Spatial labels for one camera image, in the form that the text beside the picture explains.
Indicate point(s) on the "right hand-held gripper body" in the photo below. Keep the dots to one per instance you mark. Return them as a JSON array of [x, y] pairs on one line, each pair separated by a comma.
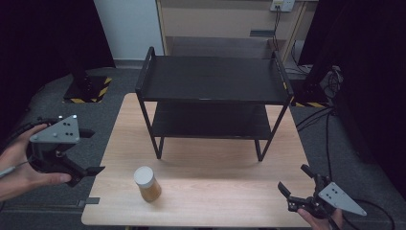
[[328, 199]]

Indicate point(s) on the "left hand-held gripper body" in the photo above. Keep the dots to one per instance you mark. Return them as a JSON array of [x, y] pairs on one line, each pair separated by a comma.
[[54, 150]]

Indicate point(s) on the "person's right hand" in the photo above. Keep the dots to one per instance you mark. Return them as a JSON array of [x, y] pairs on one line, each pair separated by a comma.
[[319, 222]]

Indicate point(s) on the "person's left hand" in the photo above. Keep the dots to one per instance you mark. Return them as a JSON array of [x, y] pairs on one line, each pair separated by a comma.
[[22, 179]]

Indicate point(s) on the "grey floor tape strip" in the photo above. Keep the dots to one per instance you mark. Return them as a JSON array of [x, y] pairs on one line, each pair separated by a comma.
[[88, 201]]

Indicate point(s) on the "black stand base striped edge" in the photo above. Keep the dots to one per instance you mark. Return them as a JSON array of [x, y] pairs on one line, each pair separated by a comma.
[[87, 89], [308, 94]]

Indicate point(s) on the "jar with white lid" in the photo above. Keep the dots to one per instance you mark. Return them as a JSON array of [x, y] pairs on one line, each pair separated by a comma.
[[147, 185]]

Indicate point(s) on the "dark curtain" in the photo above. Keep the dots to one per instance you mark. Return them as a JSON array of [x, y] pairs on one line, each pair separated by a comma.
[[367, 80], [44, 41]]

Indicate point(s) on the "black two-tier shelf rack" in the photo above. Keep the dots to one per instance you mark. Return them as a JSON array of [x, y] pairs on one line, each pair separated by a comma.
[[210, 80]]

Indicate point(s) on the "beige wooden cabinet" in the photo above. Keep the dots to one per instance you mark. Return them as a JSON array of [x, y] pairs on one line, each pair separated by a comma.
[[220, 24]]

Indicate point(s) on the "white wall socket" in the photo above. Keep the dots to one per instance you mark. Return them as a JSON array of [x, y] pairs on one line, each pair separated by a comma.
[[282, 4]]

